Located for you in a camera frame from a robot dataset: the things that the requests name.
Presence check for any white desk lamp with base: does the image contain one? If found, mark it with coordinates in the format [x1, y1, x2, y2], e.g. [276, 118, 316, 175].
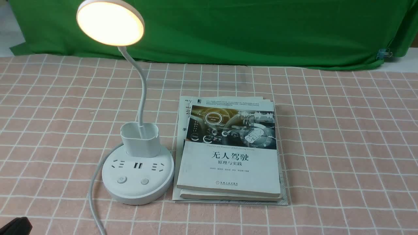
[76, 0, 175, 207]

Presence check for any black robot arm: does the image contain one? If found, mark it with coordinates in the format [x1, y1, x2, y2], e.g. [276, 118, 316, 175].
[0, 217, 33, 235]

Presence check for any bottom book or magazine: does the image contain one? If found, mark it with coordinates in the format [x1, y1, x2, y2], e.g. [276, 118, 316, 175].
[172, 96, 289, 206]

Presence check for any top book with car cover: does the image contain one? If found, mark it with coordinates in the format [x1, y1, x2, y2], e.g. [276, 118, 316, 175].
[177, 101, 281, 198]

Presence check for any pink checkered tablecloth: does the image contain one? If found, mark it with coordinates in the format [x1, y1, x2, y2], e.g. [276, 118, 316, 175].
[0, 55, 418, 235]

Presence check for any green backdrop cloth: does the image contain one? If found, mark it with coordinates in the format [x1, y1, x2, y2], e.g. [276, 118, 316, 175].
[9, 0, 418, 71]

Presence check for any blue binder clip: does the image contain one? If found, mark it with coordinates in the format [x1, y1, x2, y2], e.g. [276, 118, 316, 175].
[376, 48, 393, 60]

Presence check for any white lamp power cable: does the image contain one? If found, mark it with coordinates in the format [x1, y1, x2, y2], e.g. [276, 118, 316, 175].
[88, 144, 124, 235]

